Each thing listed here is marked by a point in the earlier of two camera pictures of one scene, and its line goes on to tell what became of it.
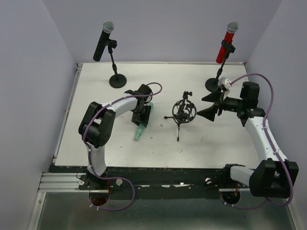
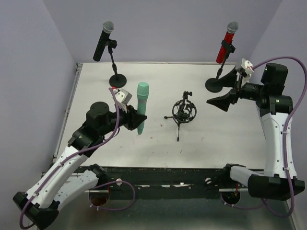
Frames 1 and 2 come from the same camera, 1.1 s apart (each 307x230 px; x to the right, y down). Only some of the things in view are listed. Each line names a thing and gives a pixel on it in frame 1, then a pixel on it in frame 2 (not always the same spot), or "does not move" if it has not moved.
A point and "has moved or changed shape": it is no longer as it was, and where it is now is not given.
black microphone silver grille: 108,28 does not move
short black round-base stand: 117,80 does not move
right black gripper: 220,105 to 239,86
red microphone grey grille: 232,28 does not move
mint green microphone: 142,126 has moved or changed shape
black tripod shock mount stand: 183,111 does not move
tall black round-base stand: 211,85 does not move
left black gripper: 140,120 to 131,117
